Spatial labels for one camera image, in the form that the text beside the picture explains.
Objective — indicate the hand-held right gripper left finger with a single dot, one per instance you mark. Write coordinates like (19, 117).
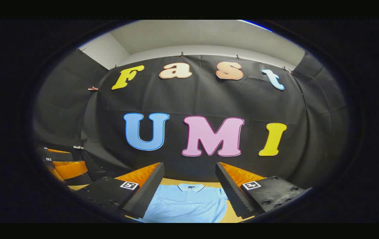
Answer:
(147, 192)

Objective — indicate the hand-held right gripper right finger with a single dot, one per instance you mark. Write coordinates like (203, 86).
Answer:
(231, 192)

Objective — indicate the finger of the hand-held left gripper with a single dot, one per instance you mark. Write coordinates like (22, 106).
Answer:
(69, 170)
(59, 156)

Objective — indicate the light blue T-shirt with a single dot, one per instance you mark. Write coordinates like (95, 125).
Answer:
(186, 205)

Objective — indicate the white backdrop clip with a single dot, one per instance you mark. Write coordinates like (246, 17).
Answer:
(78, 147)

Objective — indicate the pink backdrop clip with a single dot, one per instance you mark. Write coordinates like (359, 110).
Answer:
(93, 88)

